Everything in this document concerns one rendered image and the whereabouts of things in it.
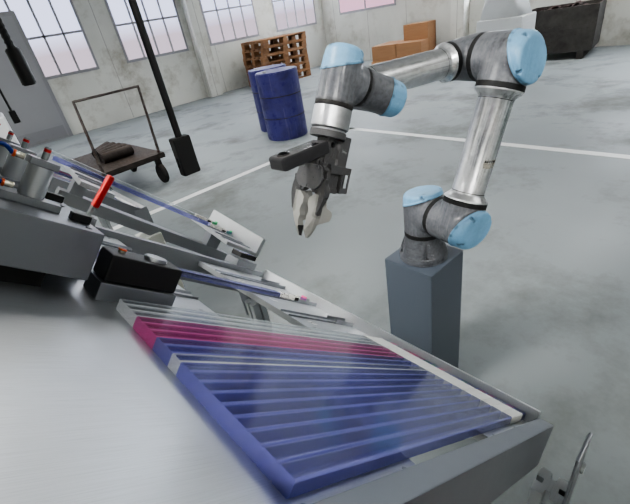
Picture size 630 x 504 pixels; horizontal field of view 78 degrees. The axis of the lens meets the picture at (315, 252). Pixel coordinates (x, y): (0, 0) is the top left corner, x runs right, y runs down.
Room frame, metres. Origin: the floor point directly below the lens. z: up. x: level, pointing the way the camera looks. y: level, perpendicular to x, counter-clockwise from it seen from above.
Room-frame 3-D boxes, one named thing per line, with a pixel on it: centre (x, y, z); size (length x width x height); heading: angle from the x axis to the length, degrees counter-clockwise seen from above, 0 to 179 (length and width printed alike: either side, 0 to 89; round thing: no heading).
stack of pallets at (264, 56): (10.72, 0.05, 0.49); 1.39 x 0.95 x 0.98; 127
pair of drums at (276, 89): (5.45, 0.12, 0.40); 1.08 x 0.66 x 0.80; 25
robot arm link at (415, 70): (1.04, -0.32, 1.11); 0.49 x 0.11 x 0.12; 114
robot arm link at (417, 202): (1.05, -0.35, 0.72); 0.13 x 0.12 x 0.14; 24
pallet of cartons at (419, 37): (9.64, -2.82, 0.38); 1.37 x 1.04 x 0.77; 37
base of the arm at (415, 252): (1.05, -0.35, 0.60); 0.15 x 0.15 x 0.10
